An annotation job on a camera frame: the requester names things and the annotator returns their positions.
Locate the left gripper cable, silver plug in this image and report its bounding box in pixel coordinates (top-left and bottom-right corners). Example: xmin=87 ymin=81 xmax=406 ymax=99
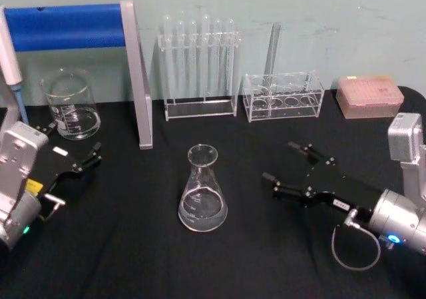
xmin=39 ymin=193 xmax=67 ymax=221

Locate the clear glass conical flask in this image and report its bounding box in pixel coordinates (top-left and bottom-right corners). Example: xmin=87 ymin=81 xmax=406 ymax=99
xmin=177 ymin=143 xmax=230 ymax=232

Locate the long clear glass tube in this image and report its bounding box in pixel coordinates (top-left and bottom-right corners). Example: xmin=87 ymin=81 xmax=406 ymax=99
xmin=264 ymin=22 xmax=284 ymax=82

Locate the low clear acrylic tube rack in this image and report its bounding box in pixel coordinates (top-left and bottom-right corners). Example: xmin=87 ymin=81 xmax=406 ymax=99
xmin=242 ymin=69 xmax=326 ymax=124

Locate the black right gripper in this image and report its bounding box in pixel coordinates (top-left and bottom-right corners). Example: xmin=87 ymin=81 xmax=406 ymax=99
xmin=262 ymin=141 xmax=379 ymax=225

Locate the white pipette with blue tip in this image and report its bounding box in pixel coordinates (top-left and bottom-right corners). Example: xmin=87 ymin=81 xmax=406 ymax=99
xmin=0 ymin=5 xmax=31 ymax=126

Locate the pink pipette tip box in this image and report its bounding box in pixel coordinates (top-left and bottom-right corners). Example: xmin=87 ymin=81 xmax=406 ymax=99
xmin=335 ymin=75 xmax=405 ymax=120

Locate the black table cloth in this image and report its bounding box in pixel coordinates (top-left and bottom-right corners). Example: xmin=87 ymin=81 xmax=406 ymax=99
xmin=0 ymin=85 xmax=426 ymax=299

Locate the right gripper cable, silver plug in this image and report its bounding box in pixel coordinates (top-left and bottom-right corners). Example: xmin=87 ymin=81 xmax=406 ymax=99
xmin=331 ymin=208 xmax=382 ymax=272

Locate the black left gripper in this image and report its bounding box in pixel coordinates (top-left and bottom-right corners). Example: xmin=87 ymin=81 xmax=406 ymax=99
xmin=27 ymin=123 xmax=103 ymax=197

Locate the blue and grey pipette stand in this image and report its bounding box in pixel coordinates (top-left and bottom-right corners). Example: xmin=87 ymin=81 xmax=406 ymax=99
xmin=3 ymin=0 xmax=155 ymax=151

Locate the tall clear acrylic tube rack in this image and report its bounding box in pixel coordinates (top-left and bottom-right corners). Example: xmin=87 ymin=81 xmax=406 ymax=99
xmin=157 ymin=29 xmax=244 ymax=123

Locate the gripper cable, silver plug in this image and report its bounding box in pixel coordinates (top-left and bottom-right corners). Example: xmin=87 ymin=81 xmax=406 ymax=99
xmin=39 ymin=193 xmax=67 ymax=221
xmin=331 ymin=208 xmax=382 ymax=272

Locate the clear plastic test tube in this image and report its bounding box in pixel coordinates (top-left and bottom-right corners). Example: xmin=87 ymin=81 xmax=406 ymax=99
xmin=224 ymin=18 xmax=235 ymax=97
xmin=188 ymin=19 xmax=198 ymax=97
xmin=213 ymin=18 xmax=223 ymax=97
xmin=200 ymin=14 xmax=212 ymax=97
xmin=174 ymin=19 xmax=186 ymax=97
xmin=162 ymin=13 xmax=174 ymax=97

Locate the clear glass beaker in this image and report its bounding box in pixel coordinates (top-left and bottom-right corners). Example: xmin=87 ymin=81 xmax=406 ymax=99
xmin=39 ymin=68 xmax=102 ymax=141

